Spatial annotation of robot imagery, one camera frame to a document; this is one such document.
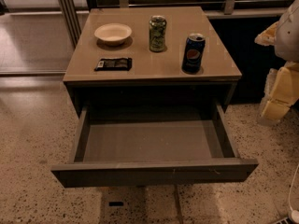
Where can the dark snack packet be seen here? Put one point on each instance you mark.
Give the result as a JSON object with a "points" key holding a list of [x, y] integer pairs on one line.
{"points": [[114, 64]]}

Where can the white bowl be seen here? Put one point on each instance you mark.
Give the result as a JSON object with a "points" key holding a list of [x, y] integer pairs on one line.
{"points": [[113, 34]]}

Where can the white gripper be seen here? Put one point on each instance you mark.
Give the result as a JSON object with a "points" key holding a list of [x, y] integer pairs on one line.
{"points": [[289, 36]]}

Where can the open grey top drawer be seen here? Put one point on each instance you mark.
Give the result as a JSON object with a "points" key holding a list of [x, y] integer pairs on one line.
{"points": [[152, 145]]}

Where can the grey cabinet with tan top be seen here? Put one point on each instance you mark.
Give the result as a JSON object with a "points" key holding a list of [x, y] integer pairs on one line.
{"points": [[155, 77]]}

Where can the blue pepsi can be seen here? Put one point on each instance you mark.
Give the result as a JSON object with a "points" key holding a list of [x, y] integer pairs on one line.
{"points": [[193, 53]]}

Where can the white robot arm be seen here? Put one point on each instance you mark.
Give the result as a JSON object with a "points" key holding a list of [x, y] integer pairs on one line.
{"points": [[287, 48]]}

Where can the green soda can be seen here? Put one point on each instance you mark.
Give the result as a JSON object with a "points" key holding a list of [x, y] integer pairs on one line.
{"points": [[157, 28]]}

